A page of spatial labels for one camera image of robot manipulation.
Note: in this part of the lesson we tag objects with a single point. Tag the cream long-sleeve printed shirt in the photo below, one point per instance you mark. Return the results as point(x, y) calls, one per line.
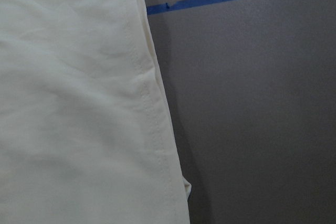
point(86, 131)

